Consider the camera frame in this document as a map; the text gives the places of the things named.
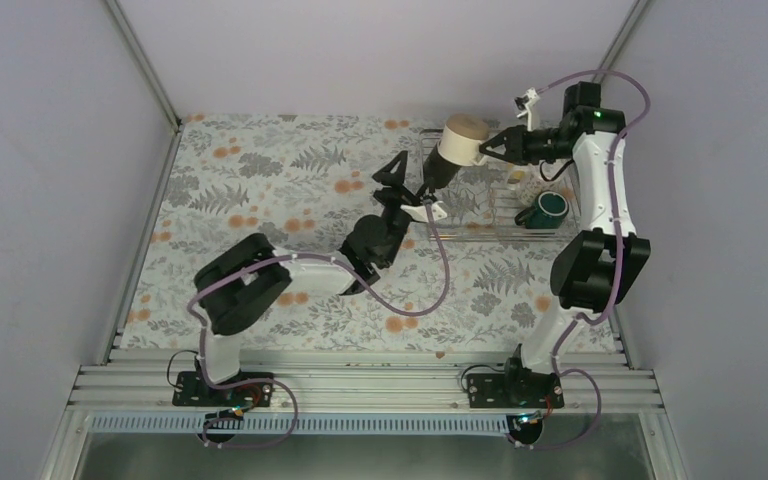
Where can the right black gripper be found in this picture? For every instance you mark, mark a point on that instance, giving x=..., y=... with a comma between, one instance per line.
x=516, y=137

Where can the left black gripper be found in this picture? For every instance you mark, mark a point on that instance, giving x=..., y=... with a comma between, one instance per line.
x=400, y=196

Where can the black matte mug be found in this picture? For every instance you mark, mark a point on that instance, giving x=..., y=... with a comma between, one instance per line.
x=437, y=171

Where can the beige white ceramic mug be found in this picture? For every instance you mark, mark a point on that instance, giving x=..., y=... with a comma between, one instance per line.
x=461, y=137

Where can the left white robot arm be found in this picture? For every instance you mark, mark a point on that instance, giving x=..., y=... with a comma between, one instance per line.
x=237, y=288

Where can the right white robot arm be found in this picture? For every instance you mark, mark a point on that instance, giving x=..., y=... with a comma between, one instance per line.
x=597, y=268

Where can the yellow white cup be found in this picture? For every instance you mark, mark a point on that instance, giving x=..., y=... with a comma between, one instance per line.
x=516, y=178

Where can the dark green mug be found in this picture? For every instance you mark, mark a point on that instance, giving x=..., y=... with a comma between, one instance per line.
x=547, y=212

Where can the floral patterned table mat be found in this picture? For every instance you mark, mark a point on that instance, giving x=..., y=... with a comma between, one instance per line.
x=303, y=181

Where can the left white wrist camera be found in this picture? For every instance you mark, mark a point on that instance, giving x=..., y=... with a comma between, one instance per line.
x=425, y=213

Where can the metal wire dish rack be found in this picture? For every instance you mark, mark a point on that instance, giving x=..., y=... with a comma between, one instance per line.
x=482, y=209

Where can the aluminium mounting rail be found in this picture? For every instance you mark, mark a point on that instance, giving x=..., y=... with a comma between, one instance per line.
x=349, y=382

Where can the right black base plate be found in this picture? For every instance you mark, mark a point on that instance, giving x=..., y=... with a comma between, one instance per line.
x=528, y=391

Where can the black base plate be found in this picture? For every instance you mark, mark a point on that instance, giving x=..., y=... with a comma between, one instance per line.
x=192, y=390
x=528, y=391

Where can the slotted grey cable duct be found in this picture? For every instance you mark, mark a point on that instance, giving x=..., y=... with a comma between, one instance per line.
x=307, y=423

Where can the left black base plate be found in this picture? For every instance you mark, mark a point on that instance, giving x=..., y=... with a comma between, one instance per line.
x=192, y=390

